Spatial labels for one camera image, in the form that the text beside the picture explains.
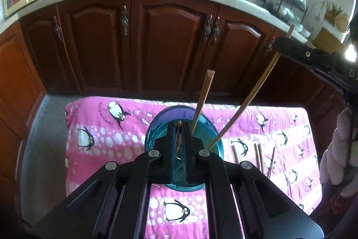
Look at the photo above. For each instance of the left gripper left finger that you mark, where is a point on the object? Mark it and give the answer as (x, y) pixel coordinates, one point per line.
(113, 202)

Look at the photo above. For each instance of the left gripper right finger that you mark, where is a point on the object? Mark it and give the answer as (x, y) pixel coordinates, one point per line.
(241, 201)

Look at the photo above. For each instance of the pale bamboo chopstick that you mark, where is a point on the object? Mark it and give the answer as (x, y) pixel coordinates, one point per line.
(272, 163)

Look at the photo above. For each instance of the long brown chopstick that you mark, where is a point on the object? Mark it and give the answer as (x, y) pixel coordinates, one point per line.
(246, 98)

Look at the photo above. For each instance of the metal spoon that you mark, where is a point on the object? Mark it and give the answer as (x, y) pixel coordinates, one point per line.
(178, 139)

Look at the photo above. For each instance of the gloved right hand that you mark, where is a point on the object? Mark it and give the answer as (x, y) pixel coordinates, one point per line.
(334, 159)

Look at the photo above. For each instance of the chopstick on towel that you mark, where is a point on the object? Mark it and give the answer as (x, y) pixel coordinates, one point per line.
(235, 147)
(259, 156)

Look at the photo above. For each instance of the pink penguin towel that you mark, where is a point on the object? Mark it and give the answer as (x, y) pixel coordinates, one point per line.
(102, 129)

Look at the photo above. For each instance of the white teal-rimmed utensil cup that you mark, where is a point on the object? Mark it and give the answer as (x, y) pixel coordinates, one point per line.
(205, 130)

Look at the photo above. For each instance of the black dish rack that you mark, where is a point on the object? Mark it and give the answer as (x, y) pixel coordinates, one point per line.
(286, 9)

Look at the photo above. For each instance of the dark wood base cabinets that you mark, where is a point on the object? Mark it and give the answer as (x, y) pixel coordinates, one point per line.
(133, 48)

